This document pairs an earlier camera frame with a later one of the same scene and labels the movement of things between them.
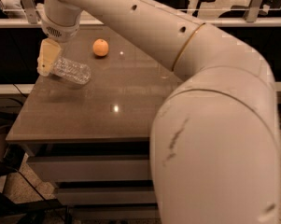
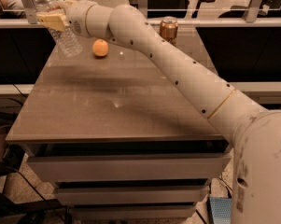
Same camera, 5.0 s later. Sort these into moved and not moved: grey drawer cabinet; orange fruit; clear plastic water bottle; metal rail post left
Moved: clear plastic water bottle
Not moved: grey drawer cabinet; orange fruit; metal rail post left
